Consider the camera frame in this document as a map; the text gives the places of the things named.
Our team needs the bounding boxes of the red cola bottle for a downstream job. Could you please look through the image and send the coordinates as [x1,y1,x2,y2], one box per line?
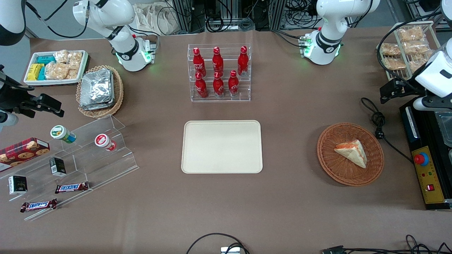
[212,47,224,74]
[192,48,207,77]
[195,72,209,99]
[228,70,240,97]
[237,46,249,77]
[213,72,225,98]

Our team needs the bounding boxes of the beige rectangular tray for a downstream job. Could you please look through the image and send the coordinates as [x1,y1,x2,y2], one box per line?
[181,120,263,174]

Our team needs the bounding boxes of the triangular sandwich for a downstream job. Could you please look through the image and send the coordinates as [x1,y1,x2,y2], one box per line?
[334,139,368,169]

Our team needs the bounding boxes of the clear acrylic step display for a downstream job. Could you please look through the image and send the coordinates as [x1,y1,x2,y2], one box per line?
[0,115,139,222]

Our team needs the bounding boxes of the red cookie box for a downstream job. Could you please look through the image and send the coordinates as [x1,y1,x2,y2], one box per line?
[0,137,50,173]

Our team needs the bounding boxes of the black machine with yellow panel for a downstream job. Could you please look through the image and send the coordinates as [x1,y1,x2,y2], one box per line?
[399,97,452,211]

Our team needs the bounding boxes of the snickers chocolate bar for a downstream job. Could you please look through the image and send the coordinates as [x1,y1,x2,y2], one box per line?
[55,182,90,194]
[20,199,58,213]

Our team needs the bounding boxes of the small black box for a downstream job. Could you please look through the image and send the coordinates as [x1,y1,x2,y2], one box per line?
[49,157,67,177]
[8,175,28,195]

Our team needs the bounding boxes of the steel pan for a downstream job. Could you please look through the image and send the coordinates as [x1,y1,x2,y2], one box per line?
[434,111,452,147]

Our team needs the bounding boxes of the white cloth bag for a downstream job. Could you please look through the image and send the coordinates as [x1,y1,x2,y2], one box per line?
[133,3,181,36]

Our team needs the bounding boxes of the black looped cable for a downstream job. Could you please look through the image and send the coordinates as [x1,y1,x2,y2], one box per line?
[186,233,251,254]

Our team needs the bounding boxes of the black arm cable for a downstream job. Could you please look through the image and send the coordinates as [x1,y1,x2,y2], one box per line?
[25,0,89,39]
[376,11,452,93]

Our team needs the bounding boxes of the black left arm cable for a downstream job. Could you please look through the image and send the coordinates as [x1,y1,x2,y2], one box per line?
[376,11,452,93]

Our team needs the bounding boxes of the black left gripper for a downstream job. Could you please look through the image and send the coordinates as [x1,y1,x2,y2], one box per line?
[380,78,425,105]

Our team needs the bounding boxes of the white rectangular snack tray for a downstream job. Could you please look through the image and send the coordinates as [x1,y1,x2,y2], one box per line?
[24,50,89,86]

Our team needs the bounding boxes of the round brown wicker basket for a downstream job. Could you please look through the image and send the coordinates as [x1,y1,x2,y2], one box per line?
[317,122,385,187]

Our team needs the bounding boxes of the red lid yogurt cup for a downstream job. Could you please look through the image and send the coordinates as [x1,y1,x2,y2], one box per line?
[94,133,117,152]

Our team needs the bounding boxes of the clear bag of pastry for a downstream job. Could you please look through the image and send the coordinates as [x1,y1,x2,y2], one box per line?
[382,57,407,71]
[409,56,429,73]
[397,26,425,42]
[381,43,402,57]
[403,41,431,56]

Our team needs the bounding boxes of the yellow snack packet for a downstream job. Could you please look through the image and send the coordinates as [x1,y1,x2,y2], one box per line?
[27,63,44,81]

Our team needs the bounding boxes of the green lid yogurt cup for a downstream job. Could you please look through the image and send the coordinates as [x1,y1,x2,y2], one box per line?
[50,125,77,144]

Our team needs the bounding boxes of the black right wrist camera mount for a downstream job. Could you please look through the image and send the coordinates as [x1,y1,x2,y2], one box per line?
[0,65,36,110]

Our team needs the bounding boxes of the oval light wicker basket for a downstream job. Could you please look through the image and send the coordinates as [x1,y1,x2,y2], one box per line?
[76,65,124,119]

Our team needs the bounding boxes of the black power cable with plug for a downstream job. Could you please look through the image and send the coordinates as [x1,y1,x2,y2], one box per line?
[360,97,414,164]

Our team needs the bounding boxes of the silver foil packet stack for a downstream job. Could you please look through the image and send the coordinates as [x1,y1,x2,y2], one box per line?
[79,68,115,111]

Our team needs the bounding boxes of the black cable with connector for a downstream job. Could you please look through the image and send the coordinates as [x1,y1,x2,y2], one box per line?
[322,235,452,254]

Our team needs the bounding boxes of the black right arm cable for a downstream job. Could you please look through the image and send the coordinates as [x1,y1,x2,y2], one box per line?
[25,0,89,39]

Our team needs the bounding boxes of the clear acrylic bottle rack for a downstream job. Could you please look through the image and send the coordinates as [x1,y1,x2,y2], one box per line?
[188,43,252,103]

